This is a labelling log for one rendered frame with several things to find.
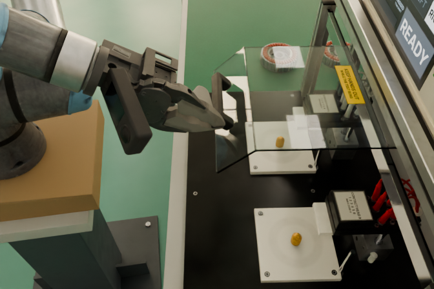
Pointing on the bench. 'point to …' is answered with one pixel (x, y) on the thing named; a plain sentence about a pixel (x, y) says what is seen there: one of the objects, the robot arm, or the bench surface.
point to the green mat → (247, 21)
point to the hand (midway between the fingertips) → (217, 126)
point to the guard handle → (218, 80)
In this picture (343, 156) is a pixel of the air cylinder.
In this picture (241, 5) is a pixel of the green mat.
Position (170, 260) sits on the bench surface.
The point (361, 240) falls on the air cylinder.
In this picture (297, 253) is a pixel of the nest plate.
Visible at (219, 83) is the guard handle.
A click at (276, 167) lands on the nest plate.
